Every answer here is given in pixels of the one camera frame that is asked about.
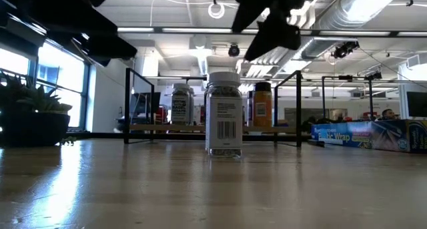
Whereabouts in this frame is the dark computer monitor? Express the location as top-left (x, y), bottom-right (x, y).
top-left (406, 91), bottom-right (427, 118)
top-left (131, 91), bottom-right (161, 116)

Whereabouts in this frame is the large bright window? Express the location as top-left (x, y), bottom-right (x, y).
top-left (0, 38), bottom-right (89, 130)

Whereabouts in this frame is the white-lid bagel seasoning jar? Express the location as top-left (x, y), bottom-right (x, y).
top-left (204, 71), bottom-right (244, 158)
top-left (170, 83), bottom-right (191, 126)

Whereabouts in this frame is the potted succulent plant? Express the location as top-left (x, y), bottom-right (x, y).
top-left (0, 68), bottom-right (73, 148)

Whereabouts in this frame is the black wire wooden spice shelf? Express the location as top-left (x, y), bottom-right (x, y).
top-left (123, 67), bottom-right (303, 148)

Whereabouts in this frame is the black metal workcell frame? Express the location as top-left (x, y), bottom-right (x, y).
top-left (320, 71), bottom-right (383, 123)

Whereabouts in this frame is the white coiled cable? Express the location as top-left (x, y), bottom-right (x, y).
top-left (207, 1), bottom-right (226, 20)

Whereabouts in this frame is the person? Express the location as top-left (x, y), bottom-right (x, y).
top-left (380, 108), bottom-right (398, 121)

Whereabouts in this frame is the blue plastic wrap box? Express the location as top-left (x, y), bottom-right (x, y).
top-left (310, 118), bottom-right (427, 154)

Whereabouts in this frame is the yellow black-lid spice bottle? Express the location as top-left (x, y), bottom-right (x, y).
top-left (252, 81), bottom-right (273, 128)

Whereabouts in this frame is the black bar with light strips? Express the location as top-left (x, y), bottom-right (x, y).
top-left (116, 26), bottom-right (427, 37)

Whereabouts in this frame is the silver ventilation duct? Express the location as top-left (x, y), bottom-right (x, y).
top-left (300, 0), bottom-right (394, 60)

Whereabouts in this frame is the white air vent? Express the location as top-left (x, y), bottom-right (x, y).
top-left (406, 53), bottom-right (422, 69)

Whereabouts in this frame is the black track light cluster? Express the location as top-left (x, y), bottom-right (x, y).
top-left (330, 40), bottom-right (361, 59)

